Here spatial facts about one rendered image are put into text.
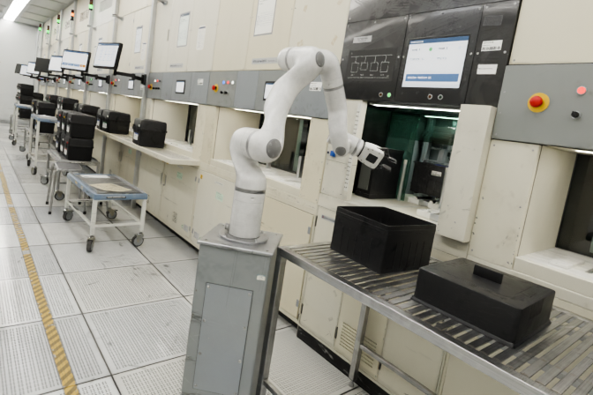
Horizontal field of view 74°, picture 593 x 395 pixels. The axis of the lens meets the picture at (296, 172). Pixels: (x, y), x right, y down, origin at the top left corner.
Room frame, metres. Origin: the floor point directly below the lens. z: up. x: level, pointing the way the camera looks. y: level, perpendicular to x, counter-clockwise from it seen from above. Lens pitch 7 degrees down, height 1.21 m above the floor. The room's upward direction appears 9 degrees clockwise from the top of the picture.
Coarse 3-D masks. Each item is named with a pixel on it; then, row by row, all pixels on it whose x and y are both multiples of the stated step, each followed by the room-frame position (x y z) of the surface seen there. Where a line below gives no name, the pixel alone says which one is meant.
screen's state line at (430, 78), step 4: (408, 76) 1.84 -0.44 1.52; (412, 76) 1.83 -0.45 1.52; (416, 76) 1.81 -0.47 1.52; (420, 76) 1.79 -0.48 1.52; (424, 76) 1.78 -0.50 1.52; (428, 76) 1.76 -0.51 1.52; (432, 76) 1.75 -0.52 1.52; (436, 76) 1.73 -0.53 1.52; (440, 76) 1.72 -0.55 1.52; (444, 76) 1.71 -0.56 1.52; (448, 76) 1.69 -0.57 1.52; (452, 76) 1.68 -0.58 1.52; (456, 76) 1.66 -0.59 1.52; (408, 80) 1.84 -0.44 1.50; (412, 80) 1.82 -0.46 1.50; (416, 80) 1.81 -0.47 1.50; (420, 80) 1.79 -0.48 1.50; (424, 80) 1.77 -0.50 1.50; (428, 80) 1.76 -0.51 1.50; (432, 80) 1.74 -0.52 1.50; (436, 80) 1.73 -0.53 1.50; (440, 80) 1.72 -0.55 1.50; (444, 80) 1.70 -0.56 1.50; (448, 80) 1.69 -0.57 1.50; (452, 80) 1.68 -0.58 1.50; (456, 80) 1.66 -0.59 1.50
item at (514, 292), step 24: (456, 264) 1.22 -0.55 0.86; (480, 264) 1.26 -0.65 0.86; (432, 288) 1.08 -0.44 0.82; (456, 288) 1.03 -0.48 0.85; (480, 288) 1.02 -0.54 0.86; (504, 288) 1.05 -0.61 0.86; (528, 288) 1.08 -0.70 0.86; (456, 312) 1.02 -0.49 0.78; (480, 312) 0.98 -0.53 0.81; (504, 312) 0.94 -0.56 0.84; (528, 312) 0.95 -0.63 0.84; (504, 336) 0.93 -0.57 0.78; (528, 336) 0.98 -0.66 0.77
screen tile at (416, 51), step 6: (414, 48) 1.84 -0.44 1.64; (420, 48) 1.81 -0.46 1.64; (426, 48) 1.79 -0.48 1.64; (414, 54) 1.83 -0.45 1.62; (420, 54) 1.81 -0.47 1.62; (426, 54) 1.79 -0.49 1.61; (432, 54) 1.76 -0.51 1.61; (426, 60) 1.78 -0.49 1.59; (408, 66) 1.85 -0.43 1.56; (414, 66) 1.83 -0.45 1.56; (420, 66) 1.80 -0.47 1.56; (426, 66) 1.78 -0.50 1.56
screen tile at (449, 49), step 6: (438, 48) 1.75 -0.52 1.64; (444, 48) 1.72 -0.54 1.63; (450, 48) 1.70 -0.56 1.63; (456, 48) 1.68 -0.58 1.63; (462, 48) 1.66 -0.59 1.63; (438, 54) 1.74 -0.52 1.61; (444, 54) 1.72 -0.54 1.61; (450, 54) 1.70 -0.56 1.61; (456, 54) 1.68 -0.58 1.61; (462, 54) 1.66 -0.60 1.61; (450, 60) 1.69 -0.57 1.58; (456, 60) 1.67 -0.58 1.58; (438, 66) 1.73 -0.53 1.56; (444, 66) 1.71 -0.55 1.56; (450, 66) 1.69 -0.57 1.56; (456, 66) 1.67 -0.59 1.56
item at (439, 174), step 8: (440, 152) 2.32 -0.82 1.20; (424, 160) 2.42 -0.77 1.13; (432, 160) 2.36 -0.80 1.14; (440, 160) 2.31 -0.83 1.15; (416, 168) 2.33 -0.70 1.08; (424, 168) 2.29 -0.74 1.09; (432, 168) 2.25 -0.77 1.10; (440, 168) 2.22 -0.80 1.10; (416, 176) 2.33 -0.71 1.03; (424, 176) 2.28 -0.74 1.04; (432, 176) 2.25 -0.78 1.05; (440, 176) 2.21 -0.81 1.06; (416, 184) 2.32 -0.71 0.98; (424, 184) 2.28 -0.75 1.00; (432, 184) 2.24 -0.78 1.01; (440, 184) 2.20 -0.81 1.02; (416, 192) 2.33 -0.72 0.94; (424, 192) 2.27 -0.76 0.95; (432, 192) 2.23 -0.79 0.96; (440, 192) 2.20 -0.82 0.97
